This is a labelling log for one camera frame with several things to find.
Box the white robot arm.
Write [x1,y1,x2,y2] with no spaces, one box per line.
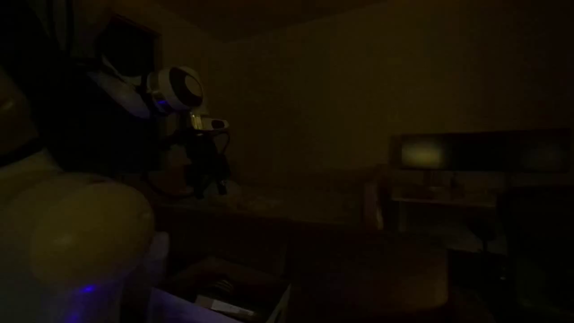
[0,0,203,323]

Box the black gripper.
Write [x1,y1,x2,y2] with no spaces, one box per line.
[182,115,230,197]

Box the cardboard box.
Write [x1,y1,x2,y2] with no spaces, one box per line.
[164,257,291,323]

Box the wooden desk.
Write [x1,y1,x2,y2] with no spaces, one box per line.
[392,187,497,242]

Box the sofa bed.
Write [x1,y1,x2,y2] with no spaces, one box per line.
[153,185,383,274]

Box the dark office chair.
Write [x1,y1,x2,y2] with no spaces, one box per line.
[497,187,574,323]

